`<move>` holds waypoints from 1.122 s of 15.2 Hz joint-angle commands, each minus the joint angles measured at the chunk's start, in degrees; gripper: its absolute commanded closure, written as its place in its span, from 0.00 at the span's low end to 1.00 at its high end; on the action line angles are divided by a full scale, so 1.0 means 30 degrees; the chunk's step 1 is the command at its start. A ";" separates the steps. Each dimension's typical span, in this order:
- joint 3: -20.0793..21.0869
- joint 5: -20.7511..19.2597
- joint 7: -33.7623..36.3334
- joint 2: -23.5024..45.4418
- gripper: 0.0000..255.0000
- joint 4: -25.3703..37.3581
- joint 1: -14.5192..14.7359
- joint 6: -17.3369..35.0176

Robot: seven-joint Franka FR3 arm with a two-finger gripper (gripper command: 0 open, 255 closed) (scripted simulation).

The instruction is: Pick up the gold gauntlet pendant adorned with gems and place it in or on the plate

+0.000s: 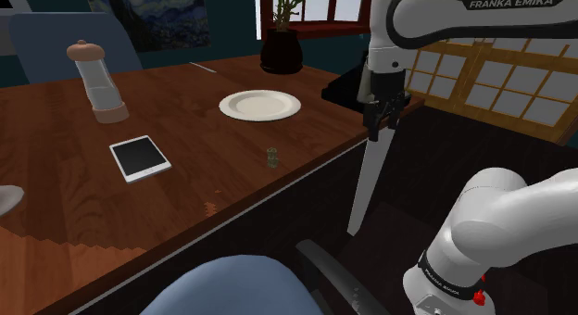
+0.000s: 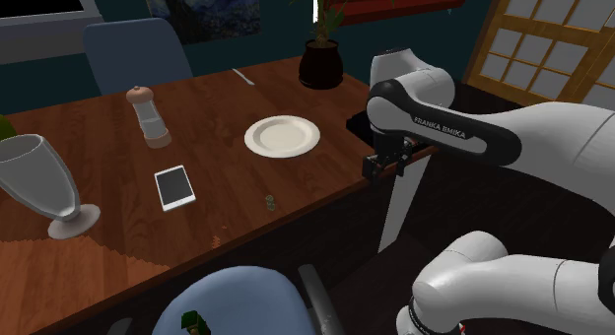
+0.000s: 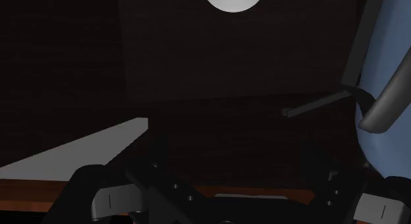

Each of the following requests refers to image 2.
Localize white tablet, dark screen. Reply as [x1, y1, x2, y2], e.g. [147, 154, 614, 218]
[153, 165, 198, 213]

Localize grey-framed dark window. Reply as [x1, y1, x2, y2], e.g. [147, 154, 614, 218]
[0, 0, 104, 66]

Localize brown wooden table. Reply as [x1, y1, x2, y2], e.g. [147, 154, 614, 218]
[0, 55, 440, 335]

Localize blue swirl wall painting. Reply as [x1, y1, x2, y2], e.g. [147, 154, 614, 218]
[142, 0, 263, 46]

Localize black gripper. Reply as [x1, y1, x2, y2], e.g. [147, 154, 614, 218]
[362, 132, 414, 183]

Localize grey footed glass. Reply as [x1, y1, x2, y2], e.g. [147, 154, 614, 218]
[0, 133, 103, 241]

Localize white plate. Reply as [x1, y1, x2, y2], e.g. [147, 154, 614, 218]
[242, 114, 321, 160]

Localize green bottle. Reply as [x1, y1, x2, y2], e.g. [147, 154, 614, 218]
[180, 309, 213, 335]

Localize plant in black pot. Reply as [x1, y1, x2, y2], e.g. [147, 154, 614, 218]
[288, 0, 400, 92]

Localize red-framed window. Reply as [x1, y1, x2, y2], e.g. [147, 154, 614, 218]
[312, 0, 467, 27]

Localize wooden lattice door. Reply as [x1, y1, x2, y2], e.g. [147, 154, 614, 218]
[461, 0, 615, 112]

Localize clear pepper mill, wooden ends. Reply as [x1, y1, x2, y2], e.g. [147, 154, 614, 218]
[125, 85, 173, 151]

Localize green round object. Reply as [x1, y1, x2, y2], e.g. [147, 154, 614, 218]
[0, 114, 19, 143]

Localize silver knife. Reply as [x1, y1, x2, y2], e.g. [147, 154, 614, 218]
[232, 67, 256, 88]

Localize blue chair with black armrests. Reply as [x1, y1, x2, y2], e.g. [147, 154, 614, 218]
[106, 263, 348, 335]

